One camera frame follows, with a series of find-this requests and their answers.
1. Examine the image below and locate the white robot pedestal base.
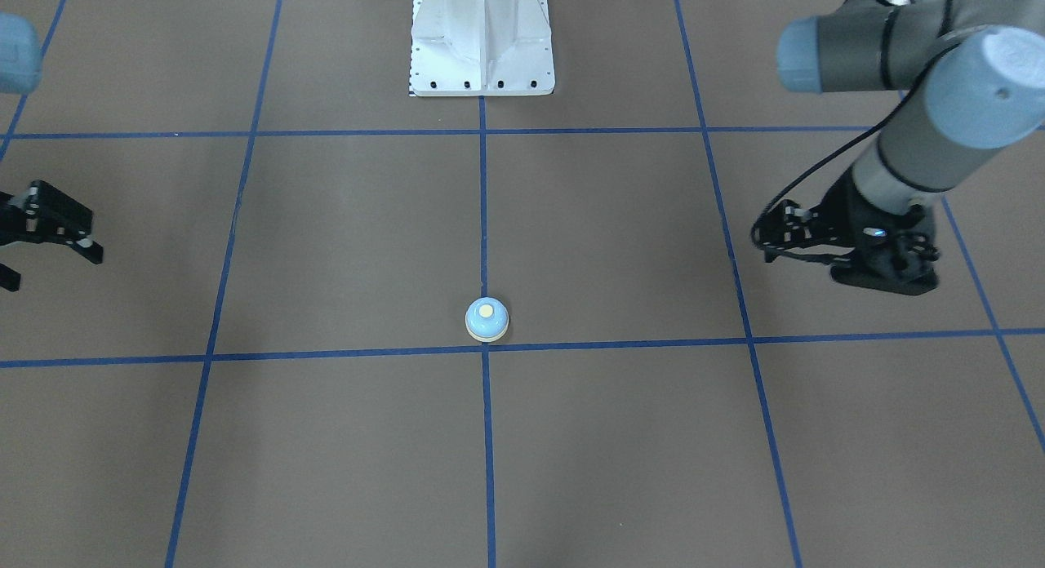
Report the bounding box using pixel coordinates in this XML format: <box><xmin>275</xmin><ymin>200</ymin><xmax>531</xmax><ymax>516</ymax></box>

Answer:
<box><xmin>408</xmin><ymin>0</ymin><xmax>556</xmax><ymax>97</ymax></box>

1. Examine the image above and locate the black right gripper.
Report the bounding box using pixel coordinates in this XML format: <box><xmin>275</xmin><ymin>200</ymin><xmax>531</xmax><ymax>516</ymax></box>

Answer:
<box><xmin>0</xmin><ymin>180</ymin><xmax>105</xmax><ymax>292</ymax></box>

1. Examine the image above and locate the blue call bell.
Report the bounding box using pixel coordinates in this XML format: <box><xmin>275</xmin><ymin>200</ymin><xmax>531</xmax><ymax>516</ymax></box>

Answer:
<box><xmin>465</xmin><ymin>295</ymin><xmax>510</xmax><ymax>344</ymax></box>

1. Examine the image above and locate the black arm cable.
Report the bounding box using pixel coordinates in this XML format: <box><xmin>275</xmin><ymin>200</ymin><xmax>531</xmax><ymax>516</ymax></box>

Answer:
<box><xmin>749</xmin><ymin>0</ymin><xmax>956</xmax><ymax>263</ymax></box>

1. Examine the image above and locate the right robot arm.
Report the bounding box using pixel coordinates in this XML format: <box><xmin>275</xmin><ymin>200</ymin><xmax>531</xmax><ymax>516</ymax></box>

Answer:
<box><xmin>1</xmin><ymin>11</ymin><xmax>105</xmax><ymax>264</ymax></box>

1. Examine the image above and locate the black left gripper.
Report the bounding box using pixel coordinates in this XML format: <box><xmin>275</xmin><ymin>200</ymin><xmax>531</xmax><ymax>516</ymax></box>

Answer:
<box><xmin>763</xmin><ymin>176</ymin><xmax>941</xmax><ymax>295</ymax></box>

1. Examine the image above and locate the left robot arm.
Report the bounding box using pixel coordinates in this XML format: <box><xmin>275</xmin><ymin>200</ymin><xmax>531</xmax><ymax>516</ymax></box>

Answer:
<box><xmin>749</xmin><ymin>0</ymin><xmax>1044</xmax><ymax>295</ymax></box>

